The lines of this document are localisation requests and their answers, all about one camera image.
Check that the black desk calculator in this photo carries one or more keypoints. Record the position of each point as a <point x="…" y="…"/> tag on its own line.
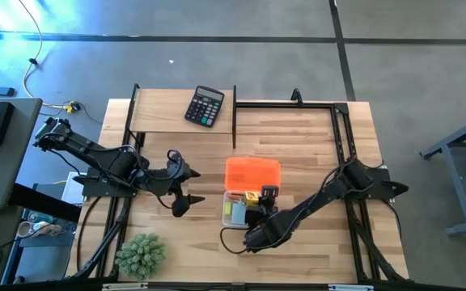
<point x="204" y="107"/>

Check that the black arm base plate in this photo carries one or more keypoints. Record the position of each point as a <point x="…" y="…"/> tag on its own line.
<point x="395" y="188"/>
<point x="95" y="189"/>

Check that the green artificial plant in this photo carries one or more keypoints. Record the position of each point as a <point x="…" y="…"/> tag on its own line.
<point x="140" y="256"/>

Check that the white paper sheet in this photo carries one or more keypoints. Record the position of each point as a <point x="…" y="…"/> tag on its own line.
<point x="68" y="194"/>

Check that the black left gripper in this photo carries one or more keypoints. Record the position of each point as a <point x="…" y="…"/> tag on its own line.
<point x="166" y="180"/>

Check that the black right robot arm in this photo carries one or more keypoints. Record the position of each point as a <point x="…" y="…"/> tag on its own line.
<point x="306" y="206"/>

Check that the black shelf support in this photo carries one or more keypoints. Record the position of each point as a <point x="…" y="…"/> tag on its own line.
<point x="126" y="133"/>
<point x="234" y="139"/>

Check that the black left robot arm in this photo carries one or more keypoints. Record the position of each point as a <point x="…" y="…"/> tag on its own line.
<point x="95" y="155"/>

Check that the grey side table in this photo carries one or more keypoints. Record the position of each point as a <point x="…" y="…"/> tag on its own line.
<point x="14" y="169"/>

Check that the yellow floor plug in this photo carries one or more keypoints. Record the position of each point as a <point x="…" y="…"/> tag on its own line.
<point x="71" y="108"/>

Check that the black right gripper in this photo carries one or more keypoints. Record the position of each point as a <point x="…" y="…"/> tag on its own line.
<point x="263" y="214"/>

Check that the orange studded box lid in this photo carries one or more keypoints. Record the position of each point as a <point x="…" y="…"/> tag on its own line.
<point x="253" y="174"/>

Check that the black aluminium rig frame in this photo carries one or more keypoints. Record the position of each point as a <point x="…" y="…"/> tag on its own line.
<point x="289" y="105"/>

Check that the wooden shelf board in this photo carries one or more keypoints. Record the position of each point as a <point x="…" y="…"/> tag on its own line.
<point x="160" y="111"/>

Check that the blue-grey metal table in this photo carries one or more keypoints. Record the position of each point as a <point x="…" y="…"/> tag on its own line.
<point x="446" y="146"/>

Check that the clear plastic pencil box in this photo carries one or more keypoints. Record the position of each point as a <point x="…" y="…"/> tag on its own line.
<point x="227" y="221"/>

